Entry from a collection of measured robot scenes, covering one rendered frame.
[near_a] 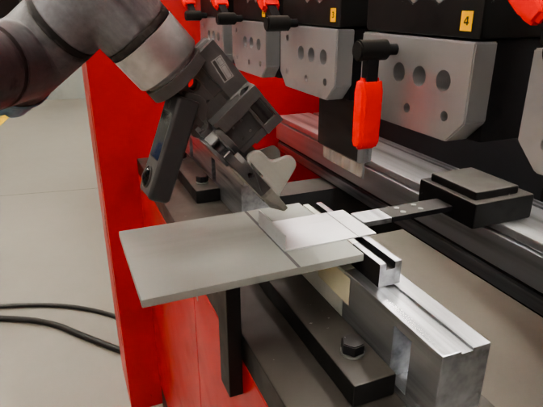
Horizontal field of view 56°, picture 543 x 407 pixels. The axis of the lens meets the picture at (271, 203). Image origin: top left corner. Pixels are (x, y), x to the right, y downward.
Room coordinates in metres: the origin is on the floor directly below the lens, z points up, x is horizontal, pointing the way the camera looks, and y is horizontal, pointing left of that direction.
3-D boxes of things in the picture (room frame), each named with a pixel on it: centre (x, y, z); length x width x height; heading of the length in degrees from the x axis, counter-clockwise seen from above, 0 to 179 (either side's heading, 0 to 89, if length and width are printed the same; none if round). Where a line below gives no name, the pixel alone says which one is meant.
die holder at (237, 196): (1.14, 0.12, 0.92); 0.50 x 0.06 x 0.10; 23
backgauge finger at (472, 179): (0.69, -0.24, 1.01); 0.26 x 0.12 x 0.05; 113
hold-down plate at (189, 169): (1.16, 0.19, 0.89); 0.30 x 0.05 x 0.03; 23
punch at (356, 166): (0.63, -0.09, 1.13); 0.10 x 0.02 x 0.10; 23
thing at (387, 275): (0.61, -0.10, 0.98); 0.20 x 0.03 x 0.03; 23
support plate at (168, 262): (0.57, 0.05, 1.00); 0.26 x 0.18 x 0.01; 113
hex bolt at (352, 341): (0.48, -0.09, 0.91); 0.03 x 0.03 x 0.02
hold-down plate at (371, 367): (0.57, -0.05, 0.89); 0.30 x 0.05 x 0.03; 23
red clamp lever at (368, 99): (0.46, -0.09, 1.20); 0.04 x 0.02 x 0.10; 113
